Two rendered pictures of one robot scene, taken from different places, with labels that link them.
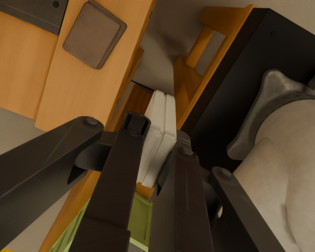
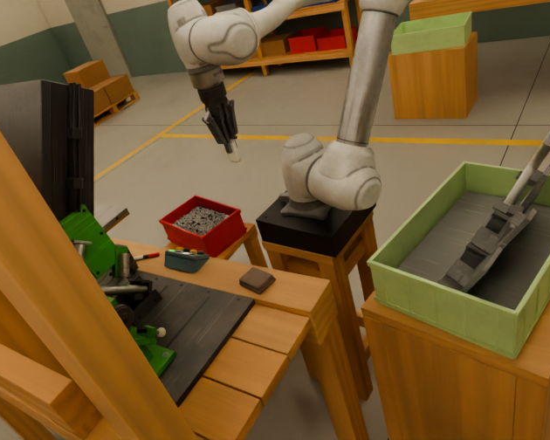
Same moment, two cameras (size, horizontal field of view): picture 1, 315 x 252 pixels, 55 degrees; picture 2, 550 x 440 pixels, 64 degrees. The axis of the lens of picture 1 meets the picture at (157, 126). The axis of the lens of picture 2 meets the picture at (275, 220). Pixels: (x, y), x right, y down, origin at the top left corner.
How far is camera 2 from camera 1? 1.31 m
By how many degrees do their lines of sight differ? 68
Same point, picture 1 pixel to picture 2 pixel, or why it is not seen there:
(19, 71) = (273, 325)
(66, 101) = (293, 294)
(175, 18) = (318, 401)
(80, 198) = (402, 319)
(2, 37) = (250, 332)
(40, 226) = not seen: outside the picture
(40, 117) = (303, 307)
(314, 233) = (298, 147)
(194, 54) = not seen: hidden behind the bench
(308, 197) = (290, 154)
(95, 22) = (249, 275)
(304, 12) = not seen: hidden behind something
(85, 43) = (257, 278)
